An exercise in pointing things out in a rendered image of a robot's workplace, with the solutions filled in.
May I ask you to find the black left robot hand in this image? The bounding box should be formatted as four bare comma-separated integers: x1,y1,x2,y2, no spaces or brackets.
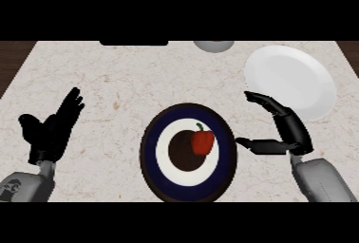
17,86,88,166

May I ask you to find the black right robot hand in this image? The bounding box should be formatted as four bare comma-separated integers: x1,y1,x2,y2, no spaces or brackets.
235,90,317,157

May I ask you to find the plain white plate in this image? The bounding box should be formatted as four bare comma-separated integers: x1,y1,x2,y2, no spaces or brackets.
243,45,339,121

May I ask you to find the red bell pepper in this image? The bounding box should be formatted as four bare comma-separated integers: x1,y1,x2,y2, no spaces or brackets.
190,122,216,157

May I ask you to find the blue and white ringed plate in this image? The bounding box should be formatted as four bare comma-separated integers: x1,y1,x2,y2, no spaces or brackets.
139,103,238,203

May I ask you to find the grey round bowl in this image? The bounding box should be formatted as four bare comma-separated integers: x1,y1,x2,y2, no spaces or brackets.
193,41,235,54

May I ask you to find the black flat appliance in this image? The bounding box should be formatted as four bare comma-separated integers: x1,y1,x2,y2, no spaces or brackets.
100,41,170,47

